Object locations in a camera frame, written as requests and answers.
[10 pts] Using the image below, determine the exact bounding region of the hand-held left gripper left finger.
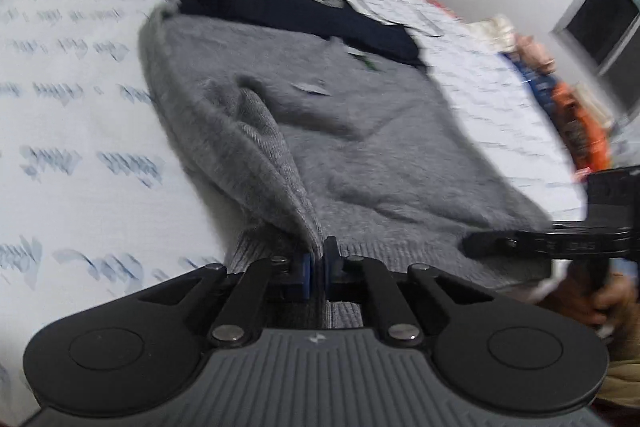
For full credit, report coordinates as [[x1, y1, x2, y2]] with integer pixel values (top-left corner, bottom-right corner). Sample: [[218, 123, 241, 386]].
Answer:
[[136, 251, 315, 349]]

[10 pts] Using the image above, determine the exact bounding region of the colourful patterned cloth pile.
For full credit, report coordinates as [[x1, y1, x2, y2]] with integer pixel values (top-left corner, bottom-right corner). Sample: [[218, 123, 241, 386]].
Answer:
[[400, 0, 619, 178]]

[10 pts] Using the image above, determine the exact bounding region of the grey and black knit sweater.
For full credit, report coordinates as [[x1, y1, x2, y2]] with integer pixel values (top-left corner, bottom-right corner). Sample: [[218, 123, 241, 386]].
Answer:
[[138, 0, 556, 332]]

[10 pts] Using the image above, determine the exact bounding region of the person's right hand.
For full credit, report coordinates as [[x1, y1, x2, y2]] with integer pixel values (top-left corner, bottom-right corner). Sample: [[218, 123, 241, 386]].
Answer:
[[549, 260, 632, 341]]

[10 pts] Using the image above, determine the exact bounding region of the white printed bed sheet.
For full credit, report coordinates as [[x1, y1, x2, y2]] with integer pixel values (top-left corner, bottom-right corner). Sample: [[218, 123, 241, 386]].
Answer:
[[0, 0, 587, 408]]

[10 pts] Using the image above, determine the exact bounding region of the dark window with grey frame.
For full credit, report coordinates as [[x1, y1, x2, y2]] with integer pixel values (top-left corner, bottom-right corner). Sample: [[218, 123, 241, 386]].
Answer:
[[552, 0, 640, 78]]

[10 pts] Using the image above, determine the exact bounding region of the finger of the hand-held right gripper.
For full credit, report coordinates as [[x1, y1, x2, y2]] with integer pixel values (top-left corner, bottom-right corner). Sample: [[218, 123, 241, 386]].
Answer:
[[459, 229, 567, 262]]

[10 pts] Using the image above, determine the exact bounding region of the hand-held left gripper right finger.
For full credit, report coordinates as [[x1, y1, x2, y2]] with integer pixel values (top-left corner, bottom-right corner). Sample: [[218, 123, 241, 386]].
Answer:
[[323, 236, 503, 345]]

